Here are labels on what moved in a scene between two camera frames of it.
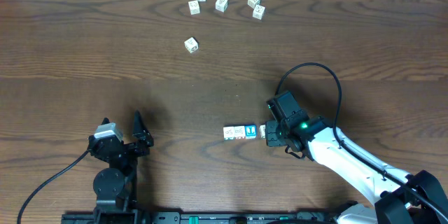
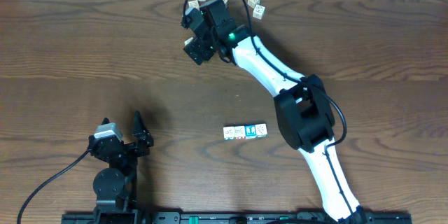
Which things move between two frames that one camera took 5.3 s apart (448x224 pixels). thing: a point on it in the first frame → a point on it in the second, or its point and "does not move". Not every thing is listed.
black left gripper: [125, 148] does not move
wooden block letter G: [228, 133] does not move
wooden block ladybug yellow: [239, 132] does not move
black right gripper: [271, 138] → [197, 44]
